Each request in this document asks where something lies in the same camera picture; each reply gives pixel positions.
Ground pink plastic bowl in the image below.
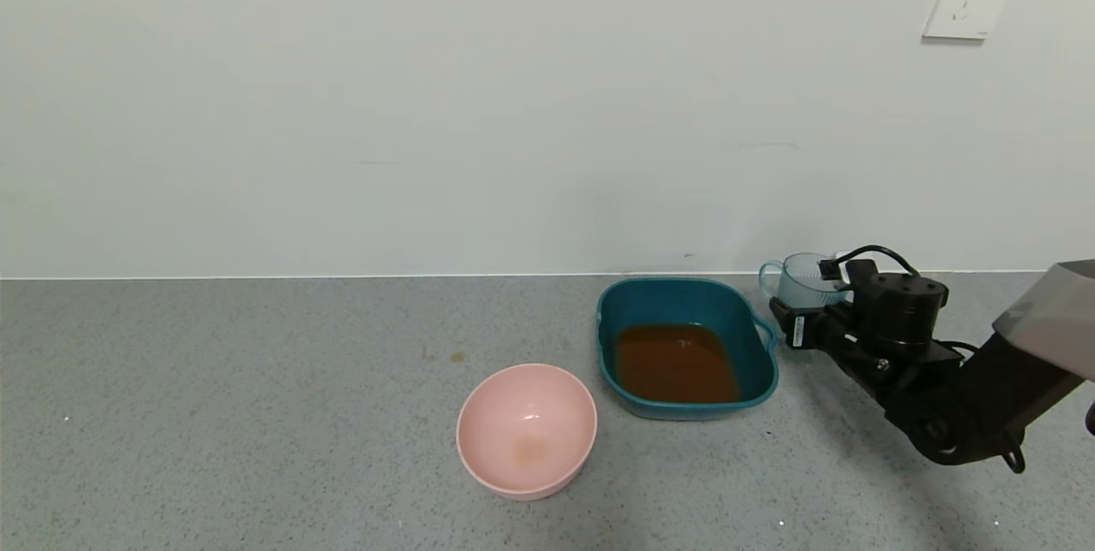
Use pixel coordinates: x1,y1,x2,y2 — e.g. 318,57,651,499
456,363,598,501

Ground brown liquid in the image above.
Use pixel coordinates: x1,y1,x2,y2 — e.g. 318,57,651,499
614,323,740,404

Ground teal plastic basin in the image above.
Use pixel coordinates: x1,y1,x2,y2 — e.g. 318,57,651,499
595,277,779,422

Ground translucent blue ribbed cup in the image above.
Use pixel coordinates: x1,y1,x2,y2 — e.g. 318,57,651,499
759,252,849,311

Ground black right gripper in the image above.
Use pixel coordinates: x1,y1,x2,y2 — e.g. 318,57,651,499
768,296,854,351

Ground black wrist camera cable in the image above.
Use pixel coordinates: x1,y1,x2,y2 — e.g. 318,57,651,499
820,245,921,280

